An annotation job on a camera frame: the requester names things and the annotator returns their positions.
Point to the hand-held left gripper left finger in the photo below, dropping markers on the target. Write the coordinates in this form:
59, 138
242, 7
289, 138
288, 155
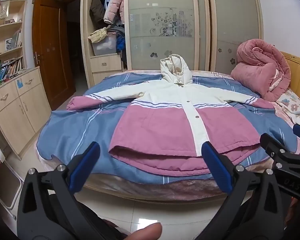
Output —
86, 160

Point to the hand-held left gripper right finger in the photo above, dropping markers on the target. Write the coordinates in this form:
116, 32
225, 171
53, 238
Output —
216, 165

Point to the pink and white hooded jacket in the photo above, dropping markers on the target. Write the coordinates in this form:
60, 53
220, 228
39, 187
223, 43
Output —
160, 130

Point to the grey clothes pile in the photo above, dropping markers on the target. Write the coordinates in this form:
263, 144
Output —
116, 30

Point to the person's left hand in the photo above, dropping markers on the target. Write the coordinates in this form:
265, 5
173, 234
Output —
146, 232

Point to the blue plaid blanket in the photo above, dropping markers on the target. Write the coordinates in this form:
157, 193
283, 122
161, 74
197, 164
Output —
65, 135

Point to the rolled pink quilt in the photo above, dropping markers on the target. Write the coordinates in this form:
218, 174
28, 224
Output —
260, 62

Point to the beige bookshelf cabinet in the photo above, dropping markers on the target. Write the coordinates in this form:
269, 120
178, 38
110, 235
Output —
12, 120

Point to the blue sticker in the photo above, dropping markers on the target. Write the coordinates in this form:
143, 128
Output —
20, 83

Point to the brown wooden door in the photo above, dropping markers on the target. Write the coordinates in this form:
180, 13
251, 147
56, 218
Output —
50, 55

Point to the clear plastic storage box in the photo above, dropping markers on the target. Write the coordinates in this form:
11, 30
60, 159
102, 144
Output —
105, 46

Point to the row of books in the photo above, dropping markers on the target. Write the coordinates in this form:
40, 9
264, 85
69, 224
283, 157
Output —
12, 67

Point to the blue garment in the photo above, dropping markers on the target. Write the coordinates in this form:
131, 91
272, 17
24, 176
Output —
120, 43

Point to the yellow cloth bag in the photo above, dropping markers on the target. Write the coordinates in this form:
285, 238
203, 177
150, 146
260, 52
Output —
98, 35

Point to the dark brown hanging jacket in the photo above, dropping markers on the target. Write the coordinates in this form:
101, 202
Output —
96, 7

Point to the pink puffer jacket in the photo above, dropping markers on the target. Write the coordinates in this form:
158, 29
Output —
113, 5

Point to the beige sliding door wardrobe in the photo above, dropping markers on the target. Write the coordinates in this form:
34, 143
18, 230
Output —
165, 5

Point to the white paper bag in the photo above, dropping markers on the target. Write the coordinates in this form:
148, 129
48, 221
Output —
4, 10

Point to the small photo frame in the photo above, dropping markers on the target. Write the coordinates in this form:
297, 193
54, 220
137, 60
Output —
9, 44

